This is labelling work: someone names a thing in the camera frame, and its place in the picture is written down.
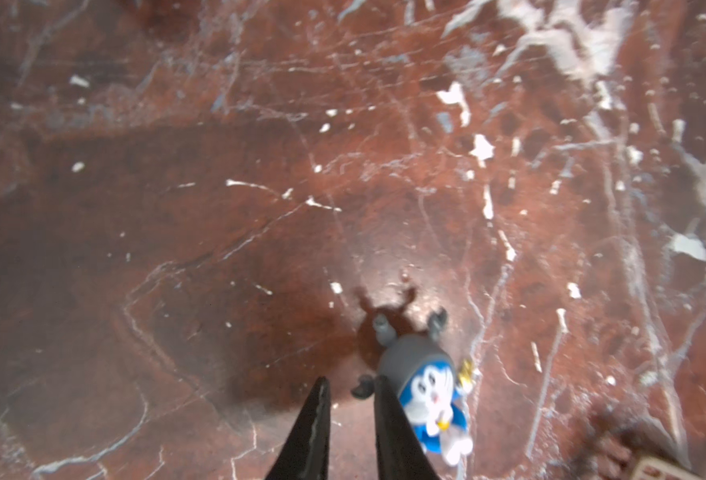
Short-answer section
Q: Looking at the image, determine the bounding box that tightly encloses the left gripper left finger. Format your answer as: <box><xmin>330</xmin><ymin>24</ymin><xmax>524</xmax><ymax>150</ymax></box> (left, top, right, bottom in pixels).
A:
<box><xmin>265</xmin><ymin>377</ymin><xmax>332</xmax><ymax>480</ymax></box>

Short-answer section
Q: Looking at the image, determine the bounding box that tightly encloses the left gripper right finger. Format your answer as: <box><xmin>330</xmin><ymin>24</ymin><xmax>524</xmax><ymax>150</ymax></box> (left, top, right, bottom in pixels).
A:
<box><xmin>374</xmin><ymin>375</ymin><xmax>440</xmax><ymax>480</ymax></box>

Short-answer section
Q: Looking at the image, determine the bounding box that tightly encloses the grey suit Doraemon figure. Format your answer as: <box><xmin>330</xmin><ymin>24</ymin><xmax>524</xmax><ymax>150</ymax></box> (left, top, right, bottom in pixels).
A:
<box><xmin>372</xmin><ymin>309</ymin><xmax>478</xmax><ymax>467</ymax></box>

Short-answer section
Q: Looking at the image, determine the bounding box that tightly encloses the brown slotted toy spatula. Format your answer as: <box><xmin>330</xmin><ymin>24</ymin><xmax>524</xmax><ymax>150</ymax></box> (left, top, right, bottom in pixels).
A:
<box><xmin>627</xmin><ymin>455</ymin><xmax>702</xmax><ymax>480</ymax></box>

